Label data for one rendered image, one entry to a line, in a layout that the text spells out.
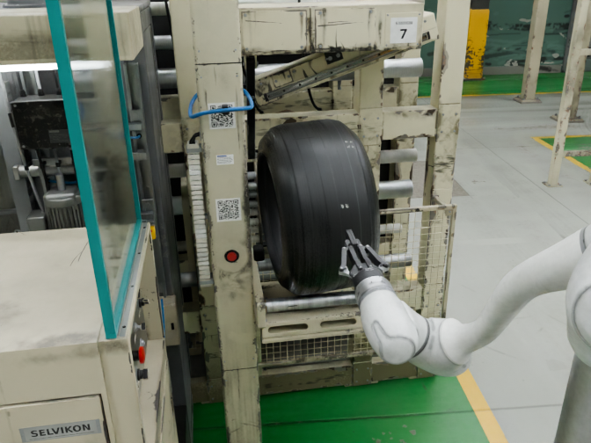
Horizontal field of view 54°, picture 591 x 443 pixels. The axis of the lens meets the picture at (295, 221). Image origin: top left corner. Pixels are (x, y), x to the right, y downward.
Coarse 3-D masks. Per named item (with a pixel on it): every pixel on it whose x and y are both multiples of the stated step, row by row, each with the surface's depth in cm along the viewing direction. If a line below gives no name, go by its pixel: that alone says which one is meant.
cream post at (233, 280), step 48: (192, 0) 151; (240, 48) 158; (240, 96) 163; (240, 144) 168; (240, 192) 174; (240, 240) 180; (240, 288) 187; (240, 336) 194; (240, 384) 202; (240, 432) 211
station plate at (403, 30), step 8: (392, 24) 187; (400, 24) 187; (408, 24) 188; (416, 24) 188; (392, 32) 188; (400, 32) 188; (408, 32) 189; (416, 32) 189; (392, 40) 189; (400, 40) 189; (408, 40) 190
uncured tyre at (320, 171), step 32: (288, 128) 174; (320, 128) 174; (288, 160) 164; (320, 160) 165; (352, 160) 166; (288, 192) 162; (320, 192) 161; (352, 192) 163; (288, 224) 163; (320, 224) 162; (352, 224) 164; (288, 256) 167; (320, 256) 165; (288, 288) 182; (320, 288) 177
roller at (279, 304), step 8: (288, 296) 186; (296, 296) 185; (304, 296) 185; (312, 296) 185; (320, 296) 185; (328, 296) 186; (336, 296) 186; (344, 296) 186; (352, 296) 186; (272, 304) 183; (280, 304) 183; (288, 304) 184; (296, 304) 184; (304, 304) 184; (312, 304) 185; (320, 304) 185; (328, 304) 186; (336, 304) 186; (344, 304) 187
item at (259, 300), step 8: (256, 264) 201; (256, 272) 195; (256, 280) 190; (256, 288) 185; (256, 296) 181; (256, 304) 178; (264, 304) 178; (256, 312) 179; (264, 312) 179; (256, 320) 183; (264, 320) 180
